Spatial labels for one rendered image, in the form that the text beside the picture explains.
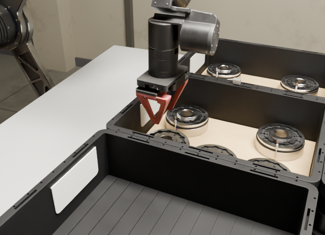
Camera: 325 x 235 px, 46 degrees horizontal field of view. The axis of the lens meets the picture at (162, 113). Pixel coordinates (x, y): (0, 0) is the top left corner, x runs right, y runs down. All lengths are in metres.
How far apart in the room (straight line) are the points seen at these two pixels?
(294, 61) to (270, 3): 1.57
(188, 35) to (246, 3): 2.09
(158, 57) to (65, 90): 0.77
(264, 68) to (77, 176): 0.72
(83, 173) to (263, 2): 2.20
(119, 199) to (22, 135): 0.55
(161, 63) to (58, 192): 0.29
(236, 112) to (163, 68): 0.29
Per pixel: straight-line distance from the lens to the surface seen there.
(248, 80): 1.19
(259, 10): 2.75
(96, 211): 0.71
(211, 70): 1.16
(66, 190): 0.67
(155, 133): 0.85
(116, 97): 1.34
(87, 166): 0.70
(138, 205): 0.71
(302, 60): 1.18
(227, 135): 0.91
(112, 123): 0.75
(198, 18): 0.68
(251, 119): 0.94
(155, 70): 0.71
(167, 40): 0.69
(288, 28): 2.76
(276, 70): 1.20
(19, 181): 1.03
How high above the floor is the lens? 1.32
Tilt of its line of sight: 30 degrees down
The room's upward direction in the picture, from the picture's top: straight up
